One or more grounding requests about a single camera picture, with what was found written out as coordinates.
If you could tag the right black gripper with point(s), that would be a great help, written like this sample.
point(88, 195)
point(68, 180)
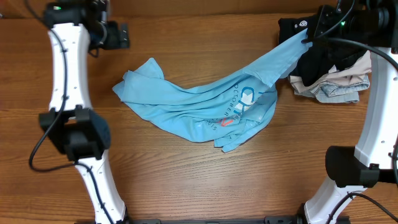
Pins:
point(321, 32)

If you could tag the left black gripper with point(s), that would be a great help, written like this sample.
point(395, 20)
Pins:
point(123, 35)

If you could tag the light blue printed t-shirt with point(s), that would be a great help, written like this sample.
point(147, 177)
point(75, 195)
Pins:
point(228, 111)

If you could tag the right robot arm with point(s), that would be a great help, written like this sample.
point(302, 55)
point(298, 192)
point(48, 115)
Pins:
point(370, 25)

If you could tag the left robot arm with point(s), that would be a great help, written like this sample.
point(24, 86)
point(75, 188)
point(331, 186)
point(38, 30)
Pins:
point(78, 29)

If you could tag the black folded garment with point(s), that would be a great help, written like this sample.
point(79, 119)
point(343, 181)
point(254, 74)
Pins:
point(319, 58)

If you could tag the beige folded garment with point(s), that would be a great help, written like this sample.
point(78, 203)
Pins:
point(350, 75)

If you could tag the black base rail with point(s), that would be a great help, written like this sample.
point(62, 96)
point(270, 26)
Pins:
point(266, 220)

